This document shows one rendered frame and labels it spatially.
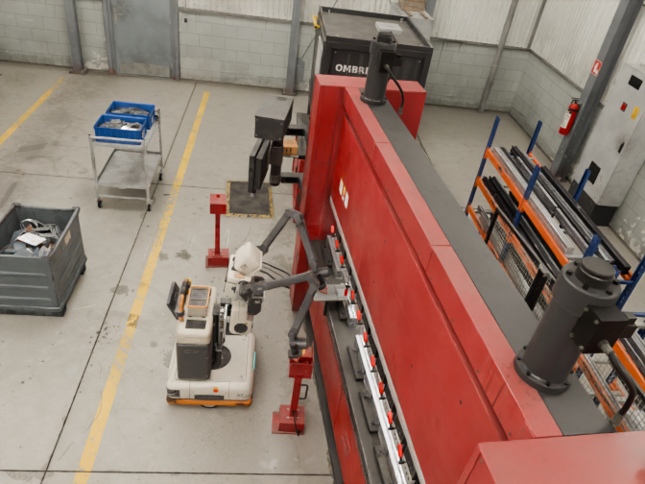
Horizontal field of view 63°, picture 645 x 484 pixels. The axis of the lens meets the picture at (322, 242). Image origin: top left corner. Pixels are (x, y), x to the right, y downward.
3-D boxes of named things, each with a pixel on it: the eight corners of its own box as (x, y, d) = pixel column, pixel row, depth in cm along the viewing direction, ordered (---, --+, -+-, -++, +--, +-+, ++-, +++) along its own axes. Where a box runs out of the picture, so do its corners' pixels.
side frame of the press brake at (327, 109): (288, 295, 548) (315, 73, 416) (368, 294, 565) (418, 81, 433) (291, 311, 528) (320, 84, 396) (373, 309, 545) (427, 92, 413)
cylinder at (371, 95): (357, 94, 389) (368, 28, 362) (390, 96, 394) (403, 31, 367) (367, 112, 362) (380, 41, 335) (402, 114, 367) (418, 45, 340)
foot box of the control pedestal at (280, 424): (272, 411, 430) (274, 402, 423) (302, 413, 432) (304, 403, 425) (271, 433, 413) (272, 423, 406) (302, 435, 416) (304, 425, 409)
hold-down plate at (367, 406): (358, 393, 346) (359, 390, 344) (367, 393, 347) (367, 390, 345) (369, 433, 322) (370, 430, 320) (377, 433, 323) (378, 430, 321)
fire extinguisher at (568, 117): (555, 130, 823) (569, 95, 791) (565, 131, 825) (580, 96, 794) (560, 134, 809) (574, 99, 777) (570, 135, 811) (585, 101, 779)
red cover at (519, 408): (342, 104, 408) (345, 86, 400) (354, 105, 410) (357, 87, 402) (518, 463, 170) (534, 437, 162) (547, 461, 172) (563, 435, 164)
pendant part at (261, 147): (256, 169, 499) (259, 133, 478) (270, 171, 499) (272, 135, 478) (247, 192, 462) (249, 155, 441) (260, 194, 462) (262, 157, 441)
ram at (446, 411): (329, 201, 458) (343, 113, 412) (338, 202, 460) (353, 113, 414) (451, 583, 220) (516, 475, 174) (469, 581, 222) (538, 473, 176)
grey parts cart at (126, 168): (114, 173, 700) (107, 104, 645) (165, 177, 708) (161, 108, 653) (94, 209, 627) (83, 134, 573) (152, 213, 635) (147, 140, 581)
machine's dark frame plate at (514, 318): (342, 181, 449) (357, 87, 402) (362, 182, 452) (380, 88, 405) (484, 559, 211) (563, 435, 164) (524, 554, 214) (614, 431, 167)
